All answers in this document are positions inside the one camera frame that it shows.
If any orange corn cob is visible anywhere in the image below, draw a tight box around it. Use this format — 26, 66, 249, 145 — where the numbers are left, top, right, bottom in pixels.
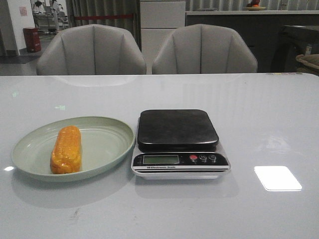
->
50, 125, 82, 174

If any red trash bin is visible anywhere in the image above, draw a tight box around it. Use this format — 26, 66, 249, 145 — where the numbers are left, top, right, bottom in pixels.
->
23, 27, 41, 53

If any light green oval plate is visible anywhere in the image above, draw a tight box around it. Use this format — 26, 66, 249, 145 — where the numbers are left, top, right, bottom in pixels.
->
11, 117, 135, 183

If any white drawer cabinet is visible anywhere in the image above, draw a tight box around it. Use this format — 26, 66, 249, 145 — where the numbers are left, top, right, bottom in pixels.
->
140, 0, 186, 74

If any grey upholstered chair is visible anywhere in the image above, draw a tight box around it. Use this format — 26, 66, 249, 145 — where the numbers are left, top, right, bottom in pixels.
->
36, 24, 147, 75
152, 24, 258, 74

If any left grey upholstered chair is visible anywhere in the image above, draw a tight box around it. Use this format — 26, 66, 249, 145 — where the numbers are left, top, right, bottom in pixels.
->
36, 24, 147, 75

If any dark grey counter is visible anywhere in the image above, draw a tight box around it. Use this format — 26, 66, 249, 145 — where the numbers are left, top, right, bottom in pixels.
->
185, 10, 319, 72

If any beige cushion at right edge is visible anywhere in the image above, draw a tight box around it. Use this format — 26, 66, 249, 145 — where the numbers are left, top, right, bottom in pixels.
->
296, 54, 319, 76

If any fruit bowl on counter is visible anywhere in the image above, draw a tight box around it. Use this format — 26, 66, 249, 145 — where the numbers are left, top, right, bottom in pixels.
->
244, 0, 266, 11

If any right grey upholstered chair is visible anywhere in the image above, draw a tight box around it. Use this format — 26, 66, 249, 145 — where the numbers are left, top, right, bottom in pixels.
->
152, 24, 258, 74

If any black silver kitchen scale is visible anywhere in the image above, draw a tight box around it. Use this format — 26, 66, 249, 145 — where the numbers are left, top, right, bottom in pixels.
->
131, 109, 231, 179

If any dark side table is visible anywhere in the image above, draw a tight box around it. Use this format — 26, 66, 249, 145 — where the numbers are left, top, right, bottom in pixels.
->
271, 25, 319, 72

